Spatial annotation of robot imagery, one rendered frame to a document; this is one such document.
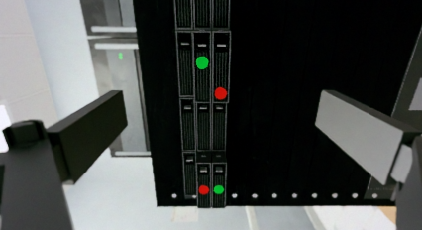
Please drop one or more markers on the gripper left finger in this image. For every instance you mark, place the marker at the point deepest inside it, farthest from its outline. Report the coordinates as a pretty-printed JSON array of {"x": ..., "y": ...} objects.
[{"x": 39, "y": 162}]

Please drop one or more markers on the tan wooden board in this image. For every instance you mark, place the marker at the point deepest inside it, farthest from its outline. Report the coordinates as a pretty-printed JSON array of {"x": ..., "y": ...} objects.
[{"x": 389, "y": 212}]

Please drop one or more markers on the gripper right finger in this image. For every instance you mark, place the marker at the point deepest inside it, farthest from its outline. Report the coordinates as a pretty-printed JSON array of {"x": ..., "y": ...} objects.
[{"x": 388, "y": 149}]

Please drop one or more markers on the black metal rack frame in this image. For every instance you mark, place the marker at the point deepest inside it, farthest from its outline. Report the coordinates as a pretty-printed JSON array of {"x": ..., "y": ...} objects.
[{"x": 283, "y": 54}]

